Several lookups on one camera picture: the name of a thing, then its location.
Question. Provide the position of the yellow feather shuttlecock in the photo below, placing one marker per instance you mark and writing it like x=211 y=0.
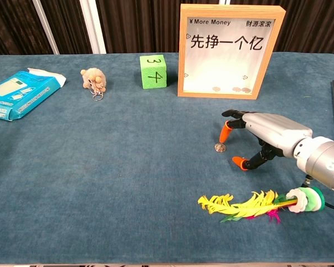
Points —
x=247 y=208

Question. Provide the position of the silver coin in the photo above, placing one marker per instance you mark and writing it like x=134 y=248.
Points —
x=220 y=147

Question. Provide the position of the green foam number cube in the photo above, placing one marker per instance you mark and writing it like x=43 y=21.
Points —
x=153 y=72

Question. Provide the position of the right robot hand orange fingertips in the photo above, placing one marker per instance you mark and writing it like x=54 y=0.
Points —
x=275 y=128

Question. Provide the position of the thin grey frame beam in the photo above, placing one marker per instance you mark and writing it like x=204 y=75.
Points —
x=46 y=27

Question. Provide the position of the white aluminium frame beam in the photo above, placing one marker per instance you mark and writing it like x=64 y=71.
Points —
x=93 y=27
x=225 y=2

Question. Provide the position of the dark pleated curtain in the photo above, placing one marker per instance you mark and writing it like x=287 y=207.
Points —
x=136 y=25

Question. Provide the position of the wooden coin bank frame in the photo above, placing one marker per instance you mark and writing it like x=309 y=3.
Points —
x=225 y=55

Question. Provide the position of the blue cardboard box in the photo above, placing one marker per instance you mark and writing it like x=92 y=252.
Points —
x=19 y=94

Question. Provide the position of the blue table cloth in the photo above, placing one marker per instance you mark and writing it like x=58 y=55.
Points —
x=114 y=167

